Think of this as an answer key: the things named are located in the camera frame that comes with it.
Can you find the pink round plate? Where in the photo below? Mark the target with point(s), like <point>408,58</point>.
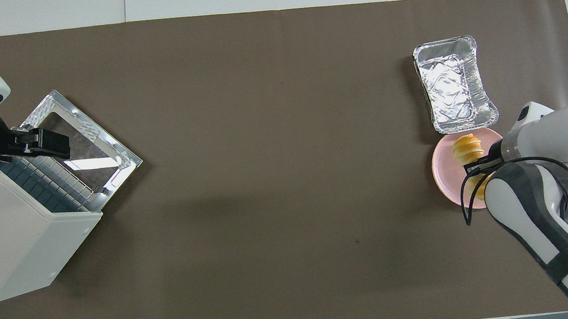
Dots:
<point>444,171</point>

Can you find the glass oven door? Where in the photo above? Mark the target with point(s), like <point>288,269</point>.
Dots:
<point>99,137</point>

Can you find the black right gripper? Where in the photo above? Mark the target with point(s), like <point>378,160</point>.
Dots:
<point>495,150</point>

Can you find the cream toaster oven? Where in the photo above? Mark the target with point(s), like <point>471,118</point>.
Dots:
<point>8,240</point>

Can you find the aluminium foil tray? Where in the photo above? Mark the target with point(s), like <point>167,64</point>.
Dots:
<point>455,85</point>

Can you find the golden ridged bread loaf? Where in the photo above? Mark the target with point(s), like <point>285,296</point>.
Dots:
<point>467,148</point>

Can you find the brown table mat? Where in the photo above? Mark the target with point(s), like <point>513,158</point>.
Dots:
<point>286,180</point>

